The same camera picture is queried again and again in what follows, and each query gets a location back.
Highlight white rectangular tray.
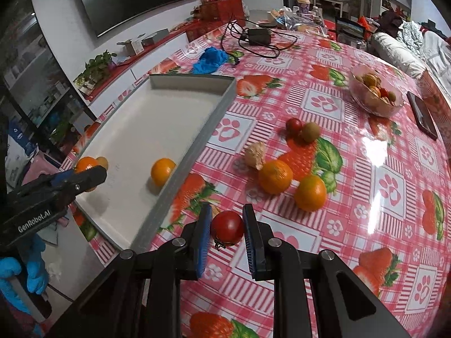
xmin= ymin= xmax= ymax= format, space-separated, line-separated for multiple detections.
xmin=72 ymin=74 xmax=236 ymax=254

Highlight small grey box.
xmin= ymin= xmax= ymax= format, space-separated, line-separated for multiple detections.
xmin=143 ymin=30 xmax=170 ymax=46

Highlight green potted plant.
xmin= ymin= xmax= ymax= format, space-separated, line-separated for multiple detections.
xmin=76 ymin=51 xmax=117 ymax=88

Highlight white blue carton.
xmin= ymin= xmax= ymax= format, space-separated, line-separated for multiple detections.
xmin=7 ymin=120 xmax=39 ymax=187

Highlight red gift boxes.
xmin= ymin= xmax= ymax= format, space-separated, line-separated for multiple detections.
xmin=192 ymin=0 xmax=247 ymax=22

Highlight large red tomato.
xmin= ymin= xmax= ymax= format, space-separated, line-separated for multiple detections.
xmin=210 ymin=210 xmax=245 ymax=250

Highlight small tangerine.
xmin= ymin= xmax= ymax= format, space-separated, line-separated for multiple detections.
xmin=75 ymin=156 xmax=101 ymax=193

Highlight brown round fruit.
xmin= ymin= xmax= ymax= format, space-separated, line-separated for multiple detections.
xmin=300 ymin=122 xmax=321 ymax=144

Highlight glass door cabinet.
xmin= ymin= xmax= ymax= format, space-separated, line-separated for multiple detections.
xmin=0 ymin=7 xmax=96 ymax=184

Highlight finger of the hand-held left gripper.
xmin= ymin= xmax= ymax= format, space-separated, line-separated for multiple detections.
xmin=35 ymin=170 xmax=76 ymax=188
xmin=68 ymin=165 xmax=107 ymax=197

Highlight white television cabinet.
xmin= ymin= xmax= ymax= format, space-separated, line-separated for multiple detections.
xmin=76 ymin=25 xmax=193 ymax=113

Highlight orange with green tinge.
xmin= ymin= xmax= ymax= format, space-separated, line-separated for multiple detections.
xmin=294 ymin=175 xmax=328 ymax=212

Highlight crumpled blue glove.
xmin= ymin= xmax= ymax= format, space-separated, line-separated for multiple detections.
xmin=193 ymin=47 xmax=229 ymax=75

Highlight small red cherry tomato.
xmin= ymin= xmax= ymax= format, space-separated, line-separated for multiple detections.
xmin=285 ymin=117 xmax=304 ymax=137

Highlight black power adapter with cable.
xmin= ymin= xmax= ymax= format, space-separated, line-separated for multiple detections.
xmin=220 ymin=17 xmax=300 ymax=66

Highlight pile of small fruits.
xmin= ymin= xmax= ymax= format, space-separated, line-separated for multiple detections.
xmin=354 ymin=72 xmax=399 ymax=108

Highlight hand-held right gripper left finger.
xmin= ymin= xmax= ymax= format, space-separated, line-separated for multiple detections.
xmin=46 ymin=202 xmax=214 ymax=338

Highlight person's left hand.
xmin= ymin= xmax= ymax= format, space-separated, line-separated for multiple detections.
xmin=0 ymin=234 xmax=50 ymax=337

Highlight dark clothes pile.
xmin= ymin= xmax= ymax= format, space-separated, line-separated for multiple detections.
xmin=382 ymin=10 xmax=406 ymax=29

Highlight dried fruit husk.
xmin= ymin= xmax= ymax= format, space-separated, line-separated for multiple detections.
xmin=245 ymin=141 xmax=266 ymax=170

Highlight red strawberry print tablecloth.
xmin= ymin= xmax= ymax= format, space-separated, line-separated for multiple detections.
xmin=58 ymin=21 xmax=451 ymax=338

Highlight open white cardboard box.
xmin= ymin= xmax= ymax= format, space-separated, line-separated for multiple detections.
xmin=117 ymin=38 xmax=143 ymax=56

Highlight white side table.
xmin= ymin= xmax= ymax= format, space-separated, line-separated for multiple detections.
xmin=312 ymin=0 xmax=348 ymax=15

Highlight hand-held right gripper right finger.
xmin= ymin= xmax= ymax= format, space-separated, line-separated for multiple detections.
xmin=242 ymin=203 xmax=411 ymax=338

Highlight large bumpy tangerine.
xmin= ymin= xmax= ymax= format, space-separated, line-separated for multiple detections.
xmin=258 ymin=160 xmax=294 ymax=195

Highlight black smartphone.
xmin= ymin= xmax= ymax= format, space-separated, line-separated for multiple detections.
xmin=406 ymin=91 xmax=438 ymax=140

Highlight smooth orange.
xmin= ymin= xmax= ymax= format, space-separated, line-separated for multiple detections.
xmin=151 ymin=158 xmax=177 ymax=188

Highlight glass fruit bowl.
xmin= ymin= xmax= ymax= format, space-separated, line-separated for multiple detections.
xmin=349 ymin=65 xmax=404 ymax=117

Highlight grey white blanket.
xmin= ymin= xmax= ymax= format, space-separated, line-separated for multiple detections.
xmin=372 ymin=21 xmax=451 ymax=81

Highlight clear plastic food bag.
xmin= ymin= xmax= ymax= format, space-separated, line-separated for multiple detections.
xmin=268 ymin=7 xmax=325 ymax=30

